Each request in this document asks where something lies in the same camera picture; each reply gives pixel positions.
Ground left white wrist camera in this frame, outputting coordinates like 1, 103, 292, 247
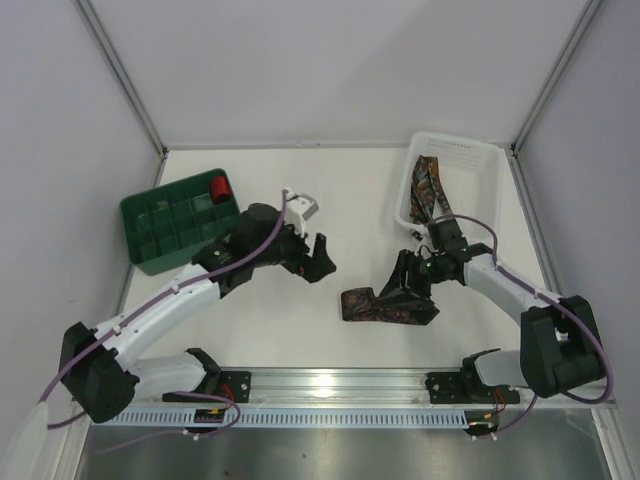
283, 188, 319, 238

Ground dark brown patterned tie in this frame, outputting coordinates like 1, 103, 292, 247
340, 287, 440, 326

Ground right aluminium frame post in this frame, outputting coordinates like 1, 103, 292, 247
510, 0, 605, 155

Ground aluminium frame post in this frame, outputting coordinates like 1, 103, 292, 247
510, 0, 605, 155
72, 0, 168, 159

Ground orange blue patterned tie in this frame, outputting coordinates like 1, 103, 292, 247
410, 155, 452, 224

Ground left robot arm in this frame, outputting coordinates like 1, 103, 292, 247
57, 191, 337, 423

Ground white plastic basket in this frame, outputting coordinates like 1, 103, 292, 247
394, 132, 506, 235

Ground aluminium mounting rail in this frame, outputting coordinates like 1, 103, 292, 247
69, 365, 616, 407

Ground white slotted cable duct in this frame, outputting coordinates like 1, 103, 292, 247
105, 407, 469, 430

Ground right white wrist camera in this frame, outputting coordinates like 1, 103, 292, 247
411, 229, 425, 241

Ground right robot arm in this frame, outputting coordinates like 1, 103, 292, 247
379, 214, 614, 403

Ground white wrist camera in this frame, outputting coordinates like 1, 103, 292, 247
411, 229, 425, 241
283, 188, 319, 238

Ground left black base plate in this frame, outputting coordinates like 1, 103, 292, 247
162, 371, 252, 403

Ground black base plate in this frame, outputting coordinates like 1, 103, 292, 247
162, 371, 252, 403
424, 370, 521, 405

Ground green compartment tray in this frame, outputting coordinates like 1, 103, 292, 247
120, 168, 240, 276

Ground red rolled tie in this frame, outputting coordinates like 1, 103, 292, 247
209, 175, 233, 205

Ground left aluminium frame post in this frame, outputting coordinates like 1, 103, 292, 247
72, 0, 168, 159

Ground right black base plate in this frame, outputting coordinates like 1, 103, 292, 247
424, 370, 521, 405

